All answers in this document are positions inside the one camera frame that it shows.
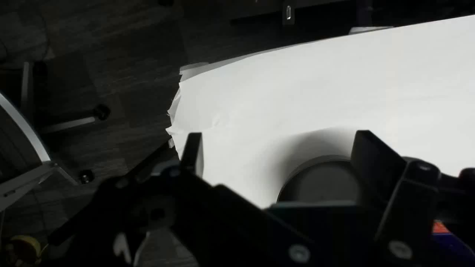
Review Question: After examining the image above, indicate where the blue rack with orange edge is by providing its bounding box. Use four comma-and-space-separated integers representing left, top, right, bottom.
429, 218, 475, 267

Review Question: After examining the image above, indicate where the white paper table cover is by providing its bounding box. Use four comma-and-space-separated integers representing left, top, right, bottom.
165, 13, 475, 209

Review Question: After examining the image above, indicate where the dark round bowl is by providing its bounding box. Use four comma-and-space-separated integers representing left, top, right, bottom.
276, 154, 365, 205

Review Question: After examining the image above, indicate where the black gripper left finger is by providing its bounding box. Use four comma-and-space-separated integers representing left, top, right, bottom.
180, 131, 206, 178

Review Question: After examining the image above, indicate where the white curved stand bar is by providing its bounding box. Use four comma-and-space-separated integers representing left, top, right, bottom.
0, 92, 76, 214

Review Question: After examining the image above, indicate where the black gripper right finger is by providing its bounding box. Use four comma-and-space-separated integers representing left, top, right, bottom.
349, 129, 413, 212

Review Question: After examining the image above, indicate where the grey mesh office chair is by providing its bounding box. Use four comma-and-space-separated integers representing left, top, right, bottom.
19, 58, 113, 186

